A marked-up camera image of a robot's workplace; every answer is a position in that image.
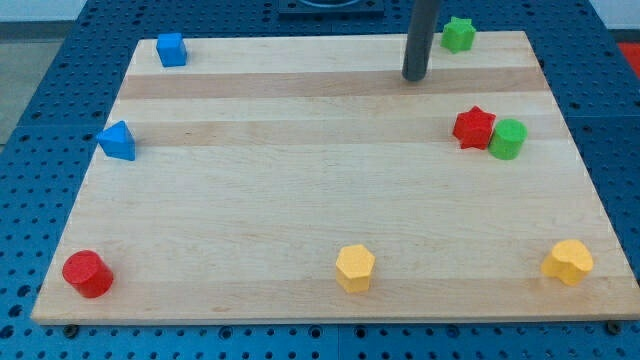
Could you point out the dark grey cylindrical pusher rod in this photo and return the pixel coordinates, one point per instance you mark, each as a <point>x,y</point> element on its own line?
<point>419,40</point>

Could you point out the green star block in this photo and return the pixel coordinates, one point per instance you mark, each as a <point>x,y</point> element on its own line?
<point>458,35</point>

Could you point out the red star block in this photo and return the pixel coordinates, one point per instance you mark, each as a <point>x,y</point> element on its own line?
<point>473,128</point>

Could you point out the green cylinder block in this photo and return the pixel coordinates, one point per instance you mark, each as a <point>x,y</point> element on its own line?
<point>507,139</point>

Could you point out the wooden board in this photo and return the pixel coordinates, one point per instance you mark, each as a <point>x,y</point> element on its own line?
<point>260,158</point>

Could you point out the blue cube block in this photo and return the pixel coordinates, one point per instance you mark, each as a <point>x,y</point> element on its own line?
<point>171,49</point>

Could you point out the yellow hexagon block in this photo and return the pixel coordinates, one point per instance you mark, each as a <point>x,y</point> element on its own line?
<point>354,268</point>

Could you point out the yellow heart block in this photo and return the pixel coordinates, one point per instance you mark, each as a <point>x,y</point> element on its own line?
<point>569,261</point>

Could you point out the blue triangle block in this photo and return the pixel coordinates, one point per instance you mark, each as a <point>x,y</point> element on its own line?
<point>118,142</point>

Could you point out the red cylinder block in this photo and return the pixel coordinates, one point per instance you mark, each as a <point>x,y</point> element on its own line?
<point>88,274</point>

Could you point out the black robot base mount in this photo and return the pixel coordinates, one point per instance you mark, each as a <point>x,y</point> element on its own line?
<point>330,7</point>

